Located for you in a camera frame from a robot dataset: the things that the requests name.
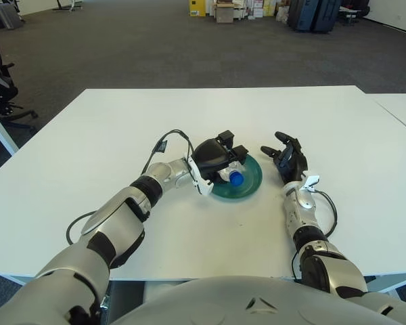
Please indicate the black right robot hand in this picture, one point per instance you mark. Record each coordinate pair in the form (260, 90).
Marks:
(292, 166)

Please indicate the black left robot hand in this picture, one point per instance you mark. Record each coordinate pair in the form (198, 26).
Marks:
(211, 155)

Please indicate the clear bottle with blue cap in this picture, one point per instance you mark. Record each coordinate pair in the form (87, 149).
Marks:
(236, 177)

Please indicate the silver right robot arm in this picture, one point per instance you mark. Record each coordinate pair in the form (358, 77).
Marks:
(338, 271)

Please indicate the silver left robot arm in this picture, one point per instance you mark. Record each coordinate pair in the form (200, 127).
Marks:
(118, 223)

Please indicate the green round plate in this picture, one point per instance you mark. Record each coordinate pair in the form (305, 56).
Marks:
(250, 183)

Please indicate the yellow box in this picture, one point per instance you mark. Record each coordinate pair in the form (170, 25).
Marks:
(197, 8)

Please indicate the grey robot torso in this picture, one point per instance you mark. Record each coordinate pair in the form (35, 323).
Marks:
(206, 304)

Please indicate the black suitcase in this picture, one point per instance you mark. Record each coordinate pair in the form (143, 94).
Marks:
(299, 15)

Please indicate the white plastic bag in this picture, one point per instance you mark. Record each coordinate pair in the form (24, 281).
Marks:
(281, 15)

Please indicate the stack of white cartons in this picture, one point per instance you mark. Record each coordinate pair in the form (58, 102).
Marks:
(257, 8)

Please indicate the dark blue suitcase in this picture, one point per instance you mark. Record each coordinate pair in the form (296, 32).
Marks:
(326, 15)

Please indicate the white desk leg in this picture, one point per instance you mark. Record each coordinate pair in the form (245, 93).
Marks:
(3, 135)

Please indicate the grey bin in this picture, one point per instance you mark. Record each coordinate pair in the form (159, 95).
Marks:
(6, 17)

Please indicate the white table frame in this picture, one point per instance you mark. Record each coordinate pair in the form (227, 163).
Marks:
(13, 280)

